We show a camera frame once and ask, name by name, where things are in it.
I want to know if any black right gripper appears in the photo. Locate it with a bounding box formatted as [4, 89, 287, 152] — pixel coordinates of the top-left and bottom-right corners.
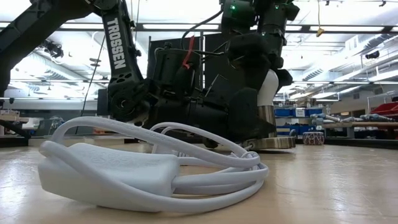
[228, 32, 294, 93]

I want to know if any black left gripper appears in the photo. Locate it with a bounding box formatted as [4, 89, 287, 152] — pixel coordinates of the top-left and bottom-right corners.
[205, 73, 276, 142]

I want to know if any white LED lightbulb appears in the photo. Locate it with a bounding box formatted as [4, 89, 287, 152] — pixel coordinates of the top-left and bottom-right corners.
[257, 68, 280, 107]

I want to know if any brass lamp socket wooden base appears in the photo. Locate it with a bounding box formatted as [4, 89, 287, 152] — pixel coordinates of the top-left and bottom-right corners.
[242, 105, 296, 151]

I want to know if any red tape tag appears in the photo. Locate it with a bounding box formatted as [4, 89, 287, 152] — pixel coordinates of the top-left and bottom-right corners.
[182, 35, 196, 70]

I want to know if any wooden workbench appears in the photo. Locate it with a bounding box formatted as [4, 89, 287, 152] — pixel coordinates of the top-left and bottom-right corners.
[323, 121, 398, 138]

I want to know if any red storage bin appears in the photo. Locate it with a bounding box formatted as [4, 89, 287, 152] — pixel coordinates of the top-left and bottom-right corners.
[369, 101, 398, 116]

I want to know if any black computer monitor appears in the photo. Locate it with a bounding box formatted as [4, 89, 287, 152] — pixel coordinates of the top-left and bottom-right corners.
[96, 88, 109, 116]

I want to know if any wooden shelf board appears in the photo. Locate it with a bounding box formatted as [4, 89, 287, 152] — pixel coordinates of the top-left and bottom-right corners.
[0, 110, 30, 124]

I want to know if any yellow hanging cable plug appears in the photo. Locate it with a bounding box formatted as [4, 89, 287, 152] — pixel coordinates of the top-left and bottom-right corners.
[315, 0, 326, 37]

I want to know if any white lamp power cord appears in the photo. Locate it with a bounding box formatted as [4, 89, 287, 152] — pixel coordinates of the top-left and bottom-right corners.
[37, 116, 270, 214]

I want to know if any black ceiling-hung camera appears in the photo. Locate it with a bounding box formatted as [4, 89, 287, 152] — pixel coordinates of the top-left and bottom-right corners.
[40, 40, 65, 59]

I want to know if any black aluminium table frame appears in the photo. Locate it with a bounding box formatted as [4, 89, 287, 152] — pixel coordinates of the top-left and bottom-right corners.
[0, 135, 398, 148]

